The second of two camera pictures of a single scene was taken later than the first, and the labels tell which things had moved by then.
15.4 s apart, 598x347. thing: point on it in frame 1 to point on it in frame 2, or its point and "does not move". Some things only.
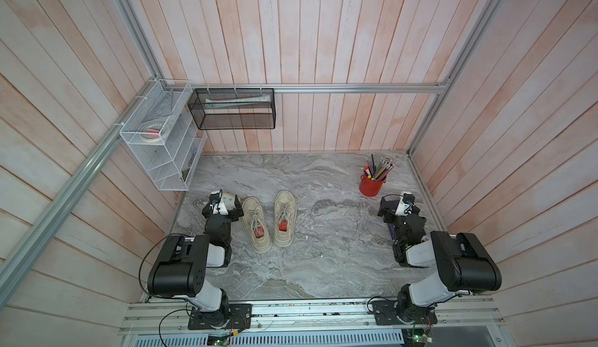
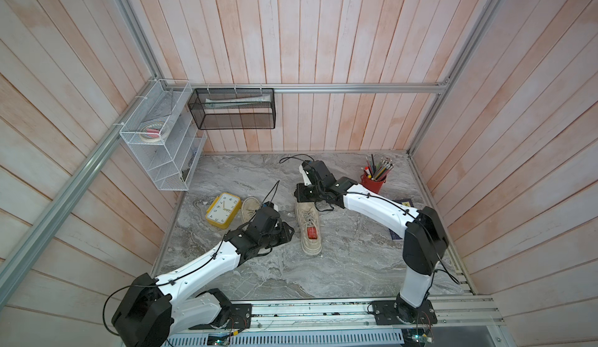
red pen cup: (370, 187) does not move
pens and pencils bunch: (377, 173) does not move
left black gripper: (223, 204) to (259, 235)
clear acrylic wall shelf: (166, 126) does not move
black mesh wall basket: (233, 108) does not move
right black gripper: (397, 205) to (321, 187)
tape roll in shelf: (153, 132) does not move
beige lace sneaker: (285, 218) to (308, 221)
